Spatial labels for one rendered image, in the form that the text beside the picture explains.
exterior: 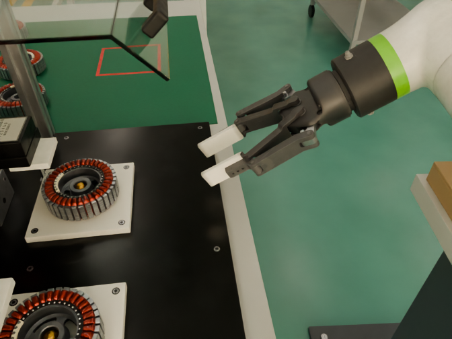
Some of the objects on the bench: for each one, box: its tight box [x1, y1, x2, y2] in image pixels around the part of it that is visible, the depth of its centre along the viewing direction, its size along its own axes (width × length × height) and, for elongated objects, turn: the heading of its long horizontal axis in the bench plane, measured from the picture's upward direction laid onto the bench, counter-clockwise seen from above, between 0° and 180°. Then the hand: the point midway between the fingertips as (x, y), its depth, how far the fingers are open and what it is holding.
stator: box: [41, 158, 120, 221], centre depth 62 cm, size 11×11×4 cm
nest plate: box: [25, 163, 135, 243], centre depth 64 cm, size 15×15×1 cm
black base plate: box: [0, 122, 246, 339], centre depth 56 cm, size 47×64×2 cm
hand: (220, 156), depth 62 cm, fingers open, 6 cm apart
